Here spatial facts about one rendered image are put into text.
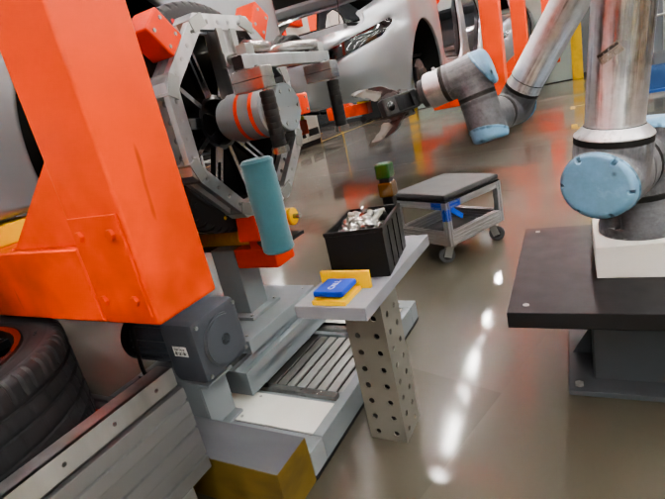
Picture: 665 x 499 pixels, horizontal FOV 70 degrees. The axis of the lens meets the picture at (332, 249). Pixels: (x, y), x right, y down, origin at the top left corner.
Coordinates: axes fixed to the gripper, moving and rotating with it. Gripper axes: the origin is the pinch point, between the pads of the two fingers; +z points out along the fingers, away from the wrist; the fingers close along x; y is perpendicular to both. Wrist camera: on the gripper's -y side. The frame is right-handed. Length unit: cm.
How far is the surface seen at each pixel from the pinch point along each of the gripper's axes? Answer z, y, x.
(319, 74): 8.1, 3.3, 17.1
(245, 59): 7.0, -31.3, 19.2
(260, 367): 45, -26, -56
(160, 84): 27, -38, 22
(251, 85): 8.6, -30.5, 13.9
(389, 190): -5.4, -8.6, -20.3
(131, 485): 35, -79, -53
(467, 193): 3, 96, -39
